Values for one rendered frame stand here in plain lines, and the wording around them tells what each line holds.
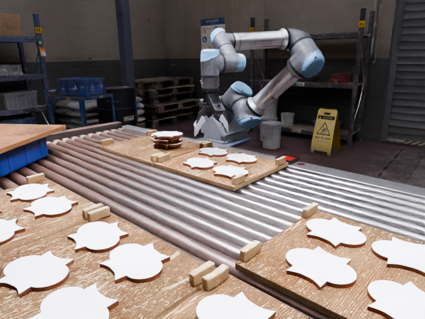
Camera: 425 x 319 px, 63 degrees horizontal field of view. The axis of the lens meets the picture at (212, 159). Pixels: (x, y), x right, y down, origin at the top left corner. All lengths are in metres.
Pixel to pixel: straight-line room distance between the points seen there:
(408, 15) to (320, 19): 1.28
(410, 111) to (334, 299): 5.29
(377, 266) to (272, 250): 0.21
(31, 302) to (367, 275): 0.63
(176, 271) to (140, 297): 0.10
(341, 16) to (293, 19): 0.81
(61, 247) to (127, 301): 0.27
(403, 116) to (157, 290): 5.44
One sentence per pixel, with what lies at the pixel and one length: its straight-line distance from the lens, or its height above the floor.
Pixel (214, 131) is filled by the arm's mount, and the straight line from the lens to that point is 1.97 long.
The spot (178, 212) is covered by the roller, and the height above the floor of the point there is 0.92.
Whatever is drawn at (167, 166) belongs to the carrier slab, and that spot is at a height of 0.94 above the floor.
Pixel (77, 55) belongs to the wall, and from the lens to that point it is 6.82.
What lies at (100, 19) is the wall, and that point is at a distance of 7.16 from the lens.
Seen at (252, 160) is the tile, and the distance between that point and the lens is 1.39.
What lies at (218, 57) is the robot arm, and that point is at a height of 1.34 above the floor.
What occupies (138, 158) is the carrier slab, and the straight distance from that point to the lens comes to 1.50.
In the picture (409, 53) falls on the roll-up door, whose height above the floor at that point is 1.31.
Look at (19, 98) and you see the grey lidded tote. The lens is 5.65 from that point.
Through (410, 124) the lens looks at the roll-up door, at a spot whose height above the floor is 0.32.
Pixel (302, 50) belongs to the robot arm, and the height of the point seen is 1.36.
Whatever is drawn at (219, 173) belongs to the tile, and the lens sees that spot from 1.24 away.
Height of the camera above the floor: 1.36
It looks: 17 degrees down
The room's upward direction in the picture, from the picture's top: 1 degrees counter-clockwise
